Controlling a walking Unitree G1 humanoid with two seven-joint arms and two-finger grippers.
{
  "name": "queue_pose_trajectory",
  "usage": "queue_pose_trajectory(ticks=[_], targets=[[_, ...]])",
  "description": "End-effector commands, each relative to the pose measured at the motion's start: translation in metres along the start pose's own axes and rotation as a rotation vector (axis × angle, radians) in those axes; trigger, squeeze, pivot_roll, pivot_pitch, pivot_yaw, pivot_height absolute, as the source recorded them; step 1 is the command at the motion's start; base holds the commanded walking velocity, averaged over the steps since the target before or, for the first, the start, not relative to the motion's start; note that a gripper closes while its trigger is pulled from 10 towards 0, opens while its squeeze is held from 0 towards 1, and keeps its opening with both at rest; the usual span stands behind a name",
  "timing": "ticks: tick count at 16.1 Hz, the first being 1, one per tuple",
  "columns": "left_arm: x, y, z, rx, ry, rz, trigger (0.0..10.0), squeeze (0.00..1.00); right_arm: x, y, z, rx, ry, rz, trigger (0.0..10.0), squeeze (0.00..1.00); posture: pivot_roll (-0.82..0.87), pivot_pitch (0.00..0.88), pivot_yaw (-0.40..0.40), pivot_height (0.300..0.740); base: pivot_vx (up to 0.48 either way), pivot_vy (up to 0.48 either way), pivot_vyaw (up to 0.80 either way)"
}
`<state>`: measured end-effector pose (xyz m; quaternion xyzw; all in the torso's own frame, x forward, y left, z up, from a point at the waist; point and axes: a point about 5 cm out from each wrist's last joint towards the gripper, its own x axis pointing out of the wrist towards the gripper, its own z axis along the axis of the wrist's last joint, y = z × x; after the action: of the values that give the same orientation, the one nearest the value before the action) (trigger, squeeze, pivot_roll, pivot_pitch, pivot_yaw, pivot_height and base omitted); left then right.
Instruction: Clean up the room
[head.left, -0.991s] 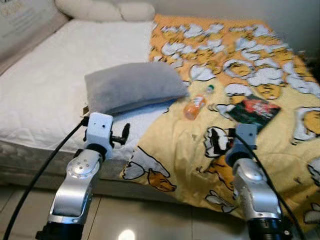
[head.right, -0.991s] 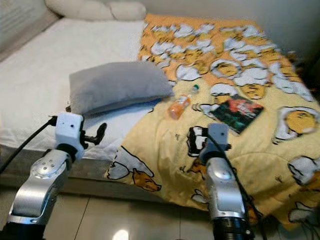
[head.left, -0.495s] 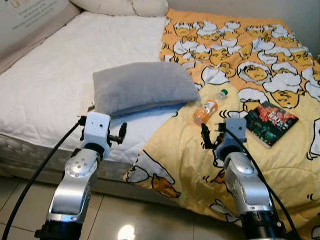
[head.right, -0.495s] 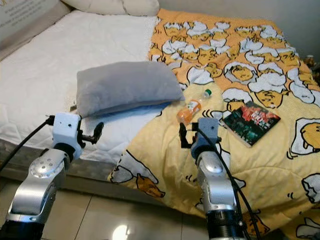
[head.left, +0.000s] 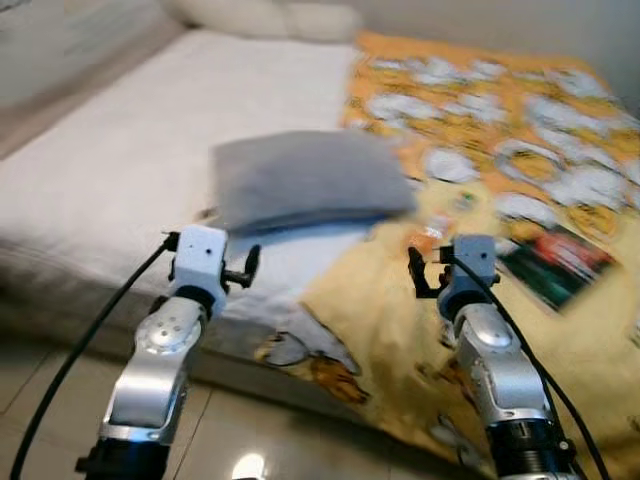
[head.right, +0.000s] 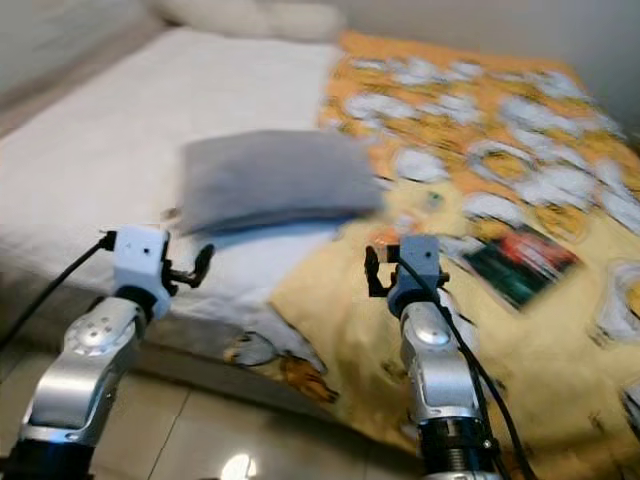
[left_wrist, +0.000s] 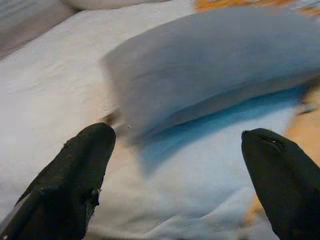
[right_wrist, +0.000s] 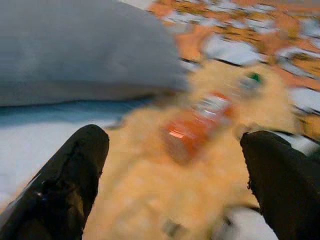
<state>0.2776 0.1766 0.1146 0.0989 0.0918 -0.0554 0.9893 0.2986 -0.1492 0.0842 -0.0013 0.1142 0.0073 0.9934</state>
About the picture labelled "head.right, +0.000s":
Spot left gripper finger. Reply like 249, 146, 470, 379
190, 243, 217, 293

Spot grey pillow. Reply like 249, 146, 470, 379
175, 130, 386, 239

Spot green and red book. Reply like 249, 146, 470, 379
460, 225, 583, 311

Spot yellow egg print blanket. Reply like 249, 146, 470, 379
225, 30, 640, 480

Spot white quilted mattress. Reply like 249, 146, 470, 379
0, 28, 351, 401

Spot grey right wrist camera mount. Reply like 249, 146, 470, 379
390, 235, 444, 301

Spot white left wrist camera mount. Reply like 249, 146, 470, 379
112, 225, 172, 301

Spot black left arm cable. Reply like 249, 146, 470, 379
0, 232, 119, 346

